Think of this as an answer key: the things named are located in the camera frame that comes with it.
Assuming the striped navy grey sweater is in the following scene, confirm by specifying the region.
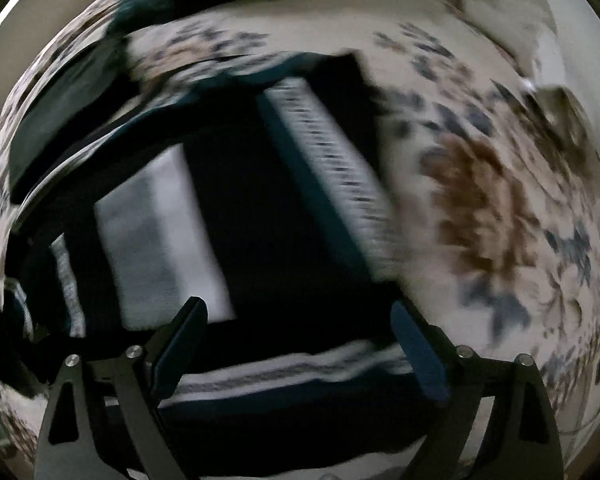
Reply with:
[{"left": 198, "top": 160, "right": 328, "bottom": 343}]
[{"left": 0, "top": 52, "right": 437, "bottom": 479}]

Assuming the folded black garment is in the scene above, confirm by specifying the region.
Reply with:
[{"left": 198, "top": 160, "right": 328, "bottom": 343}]
[{"left": 9, "top": 36, "right": 137, "bottom": 204}]

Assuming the floral bed blanket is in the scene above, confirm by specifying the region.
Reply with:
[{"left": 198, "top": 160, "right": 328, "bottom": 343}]
[{"left": 0, "top": 0, "right": 600, "bottom": 479}]

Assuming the white crumpled cloth upper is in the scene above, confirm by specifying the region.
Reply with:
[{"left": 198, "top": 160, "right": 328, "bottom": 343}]
[{"left": 460, "top": 0, "right": 566, "bottom": 84}]

